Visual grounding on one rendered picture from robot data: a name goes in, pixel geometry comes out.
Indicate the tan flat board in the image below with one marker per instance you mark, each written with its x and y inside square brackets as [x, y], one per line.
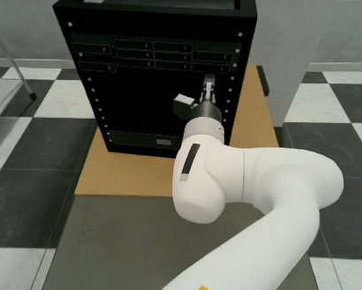
[119, 174]

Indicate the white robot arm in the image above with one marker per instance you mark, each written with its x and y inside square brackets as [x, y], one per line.
[284, 182]

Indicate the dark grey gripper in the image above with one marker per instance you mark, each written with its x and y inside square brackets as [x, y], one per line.
[207, 107]

